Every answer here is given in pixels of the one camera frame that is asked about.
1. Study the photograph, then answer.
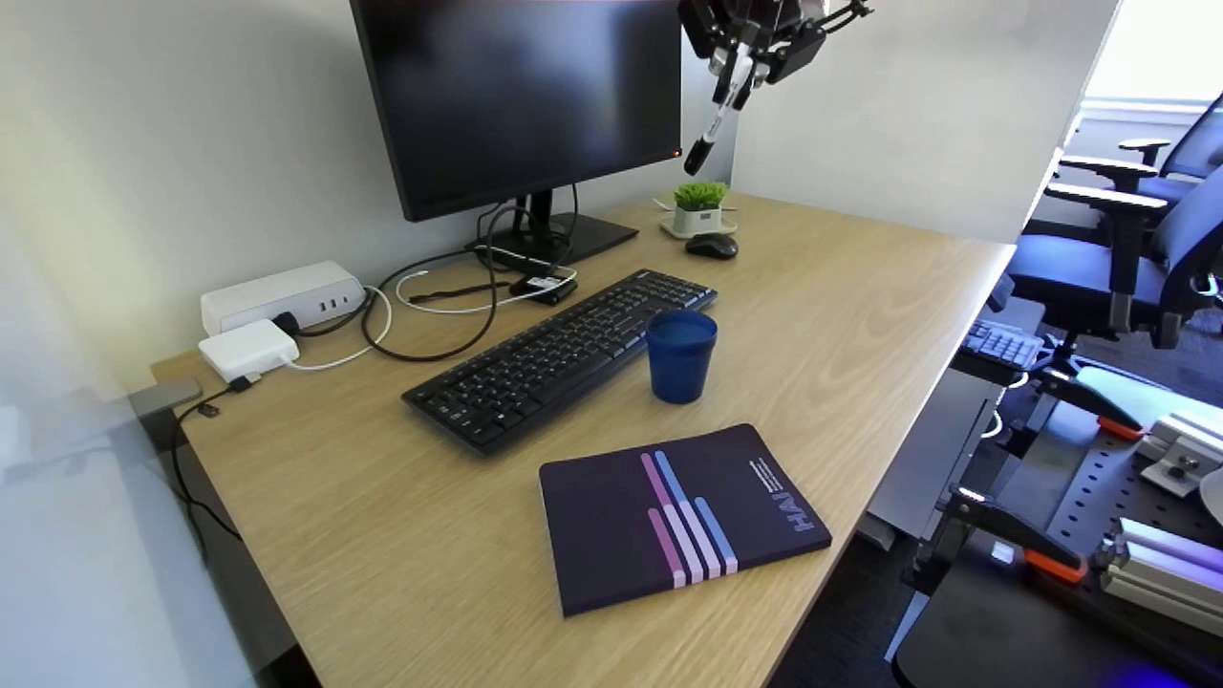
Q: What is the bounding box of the black computer monitor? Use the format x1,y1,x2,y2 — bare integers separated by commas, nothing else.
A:
350,0,679,264

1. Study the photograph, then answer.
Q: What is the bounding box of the dark purple striped notebook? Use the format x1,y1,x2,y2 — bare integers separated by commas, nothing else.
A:
539,423,832,617

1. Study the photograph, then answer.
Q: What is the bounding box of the blue office chair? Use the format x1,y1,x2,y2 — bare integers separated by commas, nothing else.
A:
1004,96,1223,348

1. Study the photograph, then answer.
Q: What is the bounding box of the black usb adapter with label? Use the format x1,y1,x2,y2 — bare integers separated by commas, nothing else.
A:
529,277,576,307

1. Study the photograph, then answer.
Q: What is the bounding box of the white partition board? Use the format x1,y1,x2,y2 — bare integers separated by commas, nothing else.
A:
730,0,1121,241

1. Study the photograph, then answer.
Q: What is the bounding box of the black looped cable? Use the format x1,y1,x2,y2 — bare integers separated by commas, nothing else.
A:
354,241,511,367

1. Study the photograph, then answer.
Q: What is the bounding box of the white black marker pen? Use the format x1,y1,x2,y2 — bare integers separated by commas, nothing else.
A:
685,103,736,175

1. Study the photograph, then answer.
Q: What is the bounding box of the white adapter box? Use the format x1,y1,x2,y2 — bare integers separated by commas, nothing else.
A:
200,323,298,382

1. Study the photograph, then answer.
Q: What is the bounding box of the silver aluminium extrusion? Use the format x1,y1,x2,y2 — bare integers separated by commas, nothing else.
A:
1102,520,1223,637

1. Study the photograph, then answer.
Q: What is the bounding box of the black computer mouse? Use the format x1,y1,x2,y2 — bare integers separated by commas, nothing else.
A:
685,232,736,259

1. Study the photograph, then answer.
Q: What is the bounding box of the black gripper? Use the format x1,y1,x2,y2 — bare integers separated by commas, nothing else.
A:
678,0,870,110

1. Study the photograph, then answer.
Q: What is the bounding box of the orange black clamp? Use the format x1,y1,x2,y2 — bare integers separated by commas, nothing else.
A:
944,491,1088,586

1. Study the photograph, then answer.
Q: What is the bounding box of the black computer keyboard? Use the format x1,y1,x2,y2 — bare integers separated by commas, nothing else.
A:
400,269,715,455

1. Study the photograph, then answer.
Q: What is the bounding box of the white cable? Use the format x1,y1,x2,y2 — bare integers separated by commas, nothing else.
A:
282,264,539,376

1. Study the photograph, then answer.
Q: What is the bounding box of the blue plastic cup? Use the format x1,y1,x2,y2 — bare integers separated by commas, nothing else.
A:
647,308,719,405

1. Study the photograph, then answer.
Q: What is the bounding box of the white power strip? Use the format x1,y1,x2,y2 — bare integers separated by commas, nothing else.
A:
200,259,363,331

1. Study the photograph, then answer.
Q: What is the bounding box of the small green potted plant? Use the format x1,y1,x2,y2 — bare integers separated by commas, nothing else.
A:
660,179,730,241

